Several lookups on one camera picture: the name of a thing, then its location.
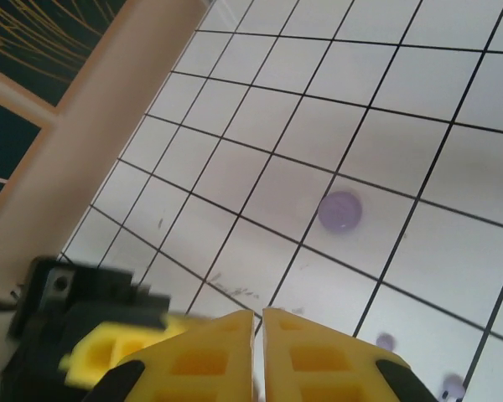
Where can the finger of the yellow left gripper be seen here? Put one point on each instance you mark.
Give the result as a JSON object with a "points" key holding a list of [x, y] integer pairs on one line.
{"points": [[79, 368]]}

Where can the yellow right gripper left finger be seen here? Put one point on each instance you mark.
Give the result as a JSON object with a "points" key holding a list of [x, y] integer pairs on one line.
{"points": [[201, 364]]}

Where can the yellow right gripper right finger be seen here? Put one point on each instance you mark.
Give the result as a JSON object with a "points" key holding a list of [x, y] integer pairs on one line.
{"points": [[318, 368]]}

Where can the purple earbud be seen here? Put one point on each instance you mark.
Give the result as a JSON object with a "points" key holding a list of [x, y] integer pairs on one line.
{"points": [[452, 383], [385, 341]]}

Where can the purple round charging case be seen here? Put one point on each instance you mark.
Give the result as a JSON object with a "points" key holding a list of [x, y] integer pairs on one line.
{"points": [[339, 211]]}

